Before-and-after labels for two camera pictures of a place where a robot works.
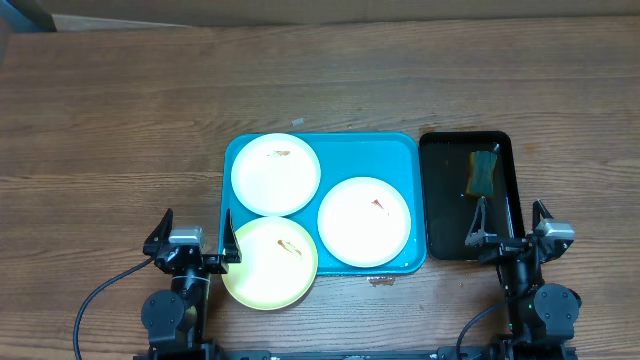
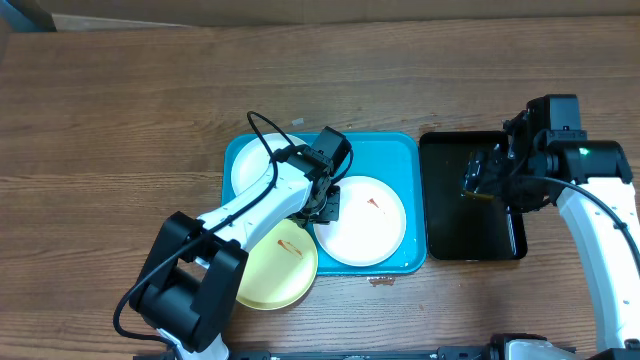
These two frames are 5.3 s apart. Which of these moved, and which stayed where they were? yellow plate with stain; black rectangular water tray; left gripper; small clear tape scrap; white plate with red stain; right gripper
Moved: right gripper; left gripper
Stayed: small clear tape scrap; black rectangular water tray; yellow plate with stain; white plate with red stain
